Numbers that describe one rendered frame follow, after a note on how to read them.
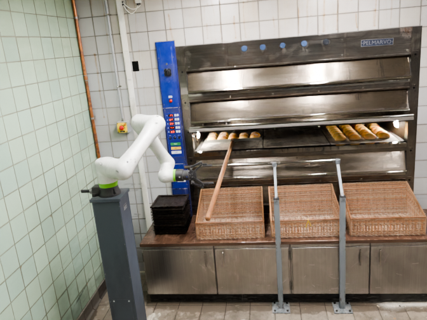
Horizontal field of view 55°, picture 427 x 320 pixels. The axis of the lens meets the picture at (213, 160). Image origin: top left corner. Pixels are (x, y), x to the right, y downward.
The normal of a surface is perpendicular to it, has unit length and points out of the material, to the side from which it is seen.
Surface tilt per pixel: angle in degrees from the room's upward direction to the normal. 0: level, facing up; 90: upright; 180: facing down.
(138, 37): 90
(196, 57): 90
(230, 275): 90
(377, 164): 70
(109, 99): 90
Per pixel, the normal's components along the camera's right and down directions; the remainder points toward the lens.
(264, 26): -0.12, 0.28
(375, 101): -0.15, -0.07
